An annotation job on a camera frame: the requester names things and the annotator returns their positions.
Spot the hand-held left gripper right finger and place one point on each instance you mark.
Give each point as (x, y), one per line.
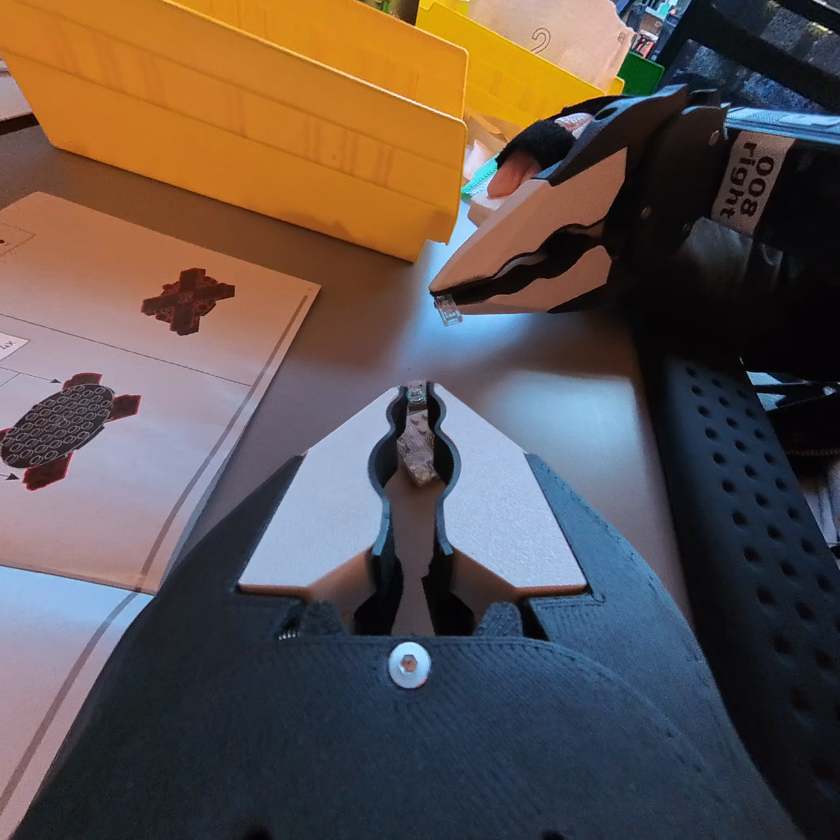
(512, 525)

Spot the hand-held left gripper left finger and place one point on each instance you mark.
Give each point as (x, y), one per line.
(315, 525)

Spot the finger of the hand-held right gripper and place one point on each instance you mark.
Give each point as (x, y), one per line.
(551, 210)
(577, 282)

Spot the small clear toy brick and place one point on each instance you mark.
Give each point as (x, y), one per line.
(449, 312)

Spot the yellow plastic parts bin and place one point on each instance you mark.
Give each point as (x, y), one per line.
(229, 144)
(512, 72)

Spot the person's right forearm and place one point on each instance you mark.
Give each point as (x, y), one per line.
(754, 295)

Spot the grey desk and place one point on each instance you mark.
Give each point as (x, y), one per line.
(367, 341)

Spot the person's right hand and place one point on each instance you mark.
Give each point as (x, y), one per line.
(515, 180)

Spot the crumpled clear plastic bag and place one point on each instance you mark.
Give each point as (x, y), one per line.
(482, 144)

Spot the instruction booklet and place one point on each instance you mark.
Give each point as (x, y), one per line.
(197, 459)

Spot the brown paper bag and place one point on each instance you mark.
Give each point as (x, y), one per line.
(564, 33)

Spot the black perforated pad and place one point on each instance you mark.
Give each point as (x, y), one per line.
(722, 525)

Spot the person's torso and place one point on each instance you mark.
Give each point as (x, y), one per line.
(814, 407)

